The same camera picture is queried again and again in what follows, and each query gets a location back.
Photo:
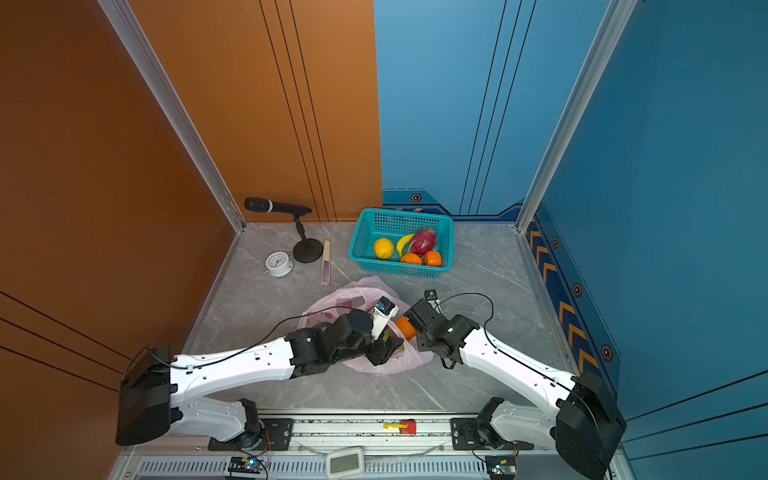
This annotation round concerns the pink plastic bag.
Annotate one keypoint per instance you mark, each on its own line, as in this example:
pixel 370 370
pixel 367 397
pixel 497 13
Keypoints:
pixel 362 295

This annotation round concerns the left green circuit board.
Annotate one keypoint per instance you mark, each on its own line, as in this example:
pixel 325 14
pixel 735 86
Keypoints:
pixel 246 467

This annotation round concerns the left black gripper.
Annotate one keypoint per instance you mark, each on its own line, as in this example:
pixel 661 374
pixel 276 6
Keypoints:
pixel 385 349

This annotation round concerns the orange mandarin fruit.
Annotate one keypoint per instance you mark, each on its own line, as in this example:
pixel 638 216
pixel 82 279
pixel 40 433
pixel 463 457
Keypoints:
pixel 411 259

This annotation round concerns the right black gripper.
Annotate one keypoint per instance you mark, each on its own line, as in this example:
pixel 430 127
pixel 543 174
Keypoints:
pixel 421 344

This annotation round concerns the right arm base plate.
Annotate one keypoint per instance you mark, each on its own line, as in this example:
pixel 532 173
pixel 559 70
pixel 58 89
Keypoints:
pixel 465 436

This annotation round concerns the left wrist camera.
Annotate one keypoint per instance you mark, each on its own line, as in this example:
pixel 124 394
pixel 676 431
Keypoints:
pixel 382 313

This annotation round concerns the yellow banana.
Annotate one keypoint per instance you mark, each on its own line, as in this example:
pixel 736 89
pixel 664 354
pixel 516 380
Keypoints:
pixel 403 245

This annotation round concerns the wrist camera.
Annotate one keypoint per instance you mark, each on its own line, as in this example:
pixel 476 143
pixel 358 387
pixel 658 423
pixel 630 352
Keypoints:
pixel 431 296
pixel 382 313

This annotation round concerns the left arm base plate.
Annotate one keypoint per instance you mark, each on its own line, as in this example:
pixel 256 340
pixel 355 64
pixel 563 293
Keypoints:
pixel 274 435

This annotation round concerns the orange persimmon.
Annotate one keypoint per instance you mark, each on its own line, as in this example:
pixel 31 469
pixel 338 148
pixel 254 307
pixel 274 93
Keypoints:
pixel 406 328

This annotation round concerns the red yellow emergency switch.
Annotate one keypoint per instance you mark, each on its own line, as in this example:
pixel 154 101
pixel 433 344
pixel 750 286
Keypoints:
pixel 403 427

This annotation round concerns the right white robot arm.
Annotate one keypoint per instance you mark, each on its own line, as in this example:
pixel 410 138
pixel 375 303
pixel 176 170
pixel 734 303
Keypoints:
pixel 577 415

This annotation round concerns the teal plastic basket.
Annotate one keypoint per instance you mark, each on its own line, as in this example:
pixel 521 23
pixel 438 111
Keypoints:
pixel 373 224

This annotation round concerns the white round clock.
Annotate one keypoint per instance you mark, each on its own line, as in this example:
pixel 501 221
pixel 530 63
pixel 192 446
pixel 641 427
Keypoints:
pixel 279 264

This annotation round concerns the yellow lemon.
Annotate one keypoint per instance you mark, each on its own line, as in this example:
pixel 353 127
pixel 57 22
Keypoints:
pixel 384 249

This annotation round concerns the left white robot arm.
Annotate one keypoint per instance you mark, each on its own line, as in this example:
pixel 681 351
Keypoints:
pixel 162 393

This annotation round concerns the white digital timer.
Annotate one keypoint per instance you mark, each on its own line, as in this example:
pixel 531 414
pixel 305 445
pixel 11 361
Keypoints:
pixel 345 463

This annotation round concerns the red dragon fruit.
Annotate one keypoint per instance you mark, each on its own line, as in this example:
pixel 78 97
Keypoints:
pixel 423 241

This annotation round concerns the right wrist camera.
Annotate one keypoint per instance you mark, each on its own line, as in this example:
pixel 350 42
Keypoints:
pixel 431 296

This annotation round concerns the right circuit board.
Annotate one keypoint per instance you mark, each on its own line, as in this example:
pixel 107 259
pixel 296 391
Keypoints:
pixel 501 468

